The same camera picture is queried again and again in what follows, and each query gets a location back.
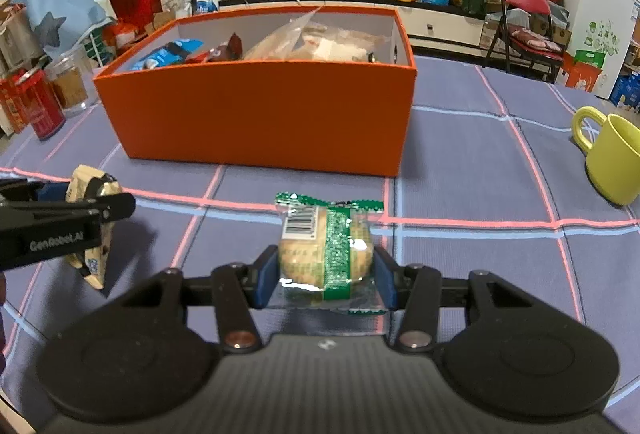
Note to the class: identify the green biscuit packet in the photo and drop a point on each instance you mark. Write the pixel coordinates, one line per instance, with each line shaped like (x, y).
(325, 249)

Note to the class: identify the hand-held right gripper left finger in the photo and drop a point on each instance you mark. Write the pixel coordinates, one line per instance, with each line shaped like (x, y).
(265, 281)

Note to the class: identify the blue white floor bag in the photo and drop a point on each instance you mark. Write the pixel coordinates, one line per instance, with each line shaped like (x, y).
(207, 2)

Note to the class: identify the white tv stand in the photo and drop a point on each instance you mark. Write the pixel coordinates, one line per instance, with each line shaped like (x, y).
(440, 26)

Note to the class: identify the orange cardboard box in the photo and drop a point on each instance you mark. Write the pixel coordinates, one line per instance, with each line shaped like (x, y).
(260, 118)

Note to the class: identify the red soda can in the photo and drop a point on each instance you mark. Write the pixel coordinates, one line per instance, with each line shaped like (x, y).
(45, 108)

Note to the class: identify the clear round cake packet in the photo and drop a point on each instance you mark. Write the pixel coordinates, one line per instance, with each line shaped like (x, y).
(285, 38)

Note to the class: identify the dark red snack packet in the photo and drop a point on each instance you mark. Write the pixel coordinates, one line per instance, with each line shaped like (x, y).
(227, 49)

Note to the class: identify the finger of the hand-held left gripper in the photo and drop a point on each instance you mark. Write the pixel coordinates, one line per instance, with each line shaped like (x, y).
(112, 206)
(54, 192)

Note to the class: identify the red folding chair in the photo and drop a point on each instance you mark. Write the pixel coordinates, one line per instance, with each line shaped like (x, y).
(525, 6)

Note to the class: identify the orange paper bag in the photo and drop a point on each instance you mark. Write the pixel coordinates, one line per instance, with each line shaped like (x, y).
(582, 73)

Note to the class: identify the clear plastic jar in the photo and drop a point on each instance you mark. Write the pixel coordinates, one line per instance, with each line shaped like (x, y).
(72, 83)

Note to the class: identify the light blue snack packet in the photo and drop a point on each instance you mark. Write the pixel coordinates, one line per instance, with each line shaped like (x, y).
(167, 53)

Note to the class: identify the grey storage bin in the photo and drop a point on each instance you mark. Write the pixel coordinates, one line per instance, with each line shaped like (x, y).
(17, 38)

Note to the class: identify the clear white bread packet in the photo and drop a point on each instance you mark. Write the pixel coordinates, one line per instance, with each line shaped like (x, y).
(345, 48)

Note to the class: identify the blue star print cloth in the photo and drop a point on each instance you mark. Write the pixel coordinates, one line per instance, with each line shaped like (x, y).
(60, 8)

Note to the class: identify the yellow green mug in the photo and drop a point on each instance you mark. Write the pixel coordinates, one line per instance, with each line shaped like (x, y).
(617, 158)

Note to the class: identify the white refrigerator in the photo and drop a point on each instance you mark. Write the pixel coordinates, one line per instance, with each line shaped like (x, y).
(595, 8)

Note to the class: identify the blue plaid tablecloth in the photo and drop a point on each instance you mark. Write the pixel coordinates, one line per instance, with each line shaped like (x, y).
(475, 264)

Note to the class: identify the red white cartons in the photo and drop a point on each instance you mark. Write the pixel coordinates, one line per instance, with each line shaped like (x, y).
(12, 106)

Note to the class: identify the beige black snack packet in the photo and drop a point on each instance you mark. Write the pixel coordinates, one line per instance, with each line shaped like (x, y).
(95, 186)

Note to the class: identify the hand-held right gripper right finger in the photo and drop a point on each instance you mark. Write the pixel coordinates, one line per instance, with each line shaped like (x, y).
(384, 281)

